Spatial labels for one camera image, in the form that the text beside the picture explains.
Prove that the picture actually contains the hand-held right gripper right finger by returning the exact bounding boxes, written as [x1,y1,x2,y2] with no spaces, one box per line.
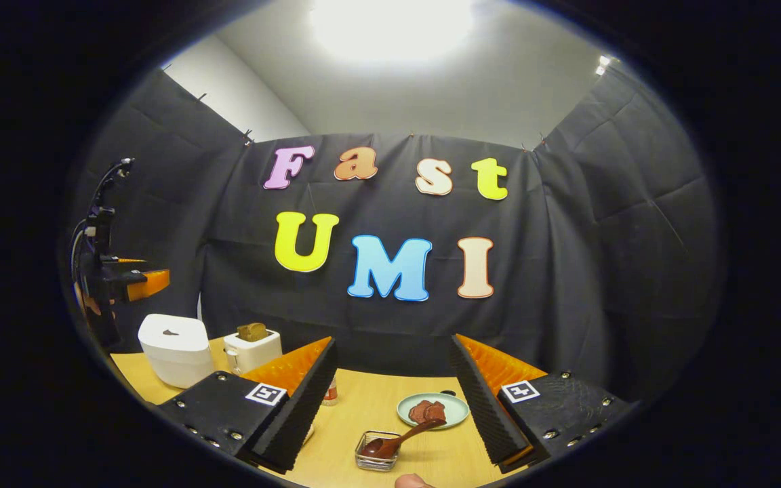
[448,333,633,475]

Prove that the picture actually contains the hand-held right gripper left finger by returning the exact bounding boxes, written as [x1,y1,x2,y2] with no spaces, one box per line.
[160,337,340,475]

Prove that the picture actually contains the white rice cooker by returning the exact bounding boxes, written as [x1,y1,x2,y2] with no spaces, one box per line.
[138,314,216,390]

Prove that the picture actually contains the brown wooden spoon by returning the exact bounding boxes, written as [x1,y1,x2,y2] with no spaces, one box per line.
[361,418,447,460]

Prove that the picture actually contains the wire metal chopstick holder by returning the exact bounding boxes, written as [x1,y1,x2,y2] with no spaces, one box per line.
[355,430,403,473]

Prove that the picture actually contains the pale green plate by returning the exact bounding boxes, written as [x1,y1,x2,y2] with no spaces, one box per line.
[397,392,470,431]

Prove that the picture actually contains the white toaster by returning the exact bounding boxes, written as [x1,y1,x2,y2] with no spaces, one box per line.
[223,329,283,375]

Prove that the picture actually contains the ceiling light panel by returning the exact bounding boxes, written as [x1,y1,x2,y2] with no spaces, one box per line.
[309,0,477,66]

